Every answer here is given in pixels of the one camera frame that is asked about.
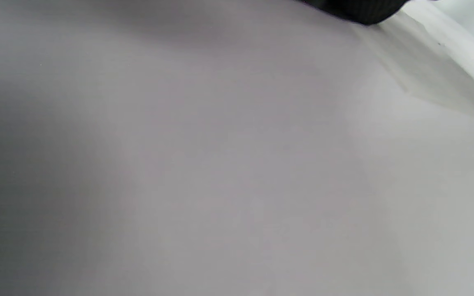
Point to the person's left hand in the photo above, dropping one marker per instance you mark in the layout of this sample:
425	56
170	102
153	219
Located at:
356	10

